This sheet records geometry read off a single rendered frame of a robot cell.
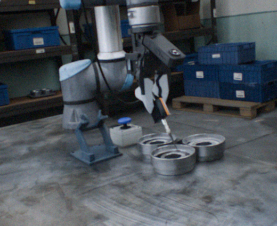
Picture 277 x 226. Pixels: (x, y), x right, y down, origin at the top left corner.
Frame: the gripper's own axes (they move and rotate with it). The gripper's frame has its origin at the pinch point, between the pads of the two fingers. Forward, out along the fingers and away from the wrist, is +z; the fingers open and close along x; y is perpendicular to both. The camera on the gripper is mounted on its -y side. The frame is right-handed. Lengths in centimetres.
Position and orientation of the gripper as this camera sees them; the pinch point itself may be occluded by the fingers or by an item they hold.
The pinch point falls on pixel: (157, 107)
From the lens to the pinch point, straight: 98.5
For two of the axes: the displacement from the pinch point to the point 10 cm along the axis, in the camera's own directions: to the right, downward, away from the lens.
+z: 1.0, 9.7, 2.1
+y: -5.5, -1.2, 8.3
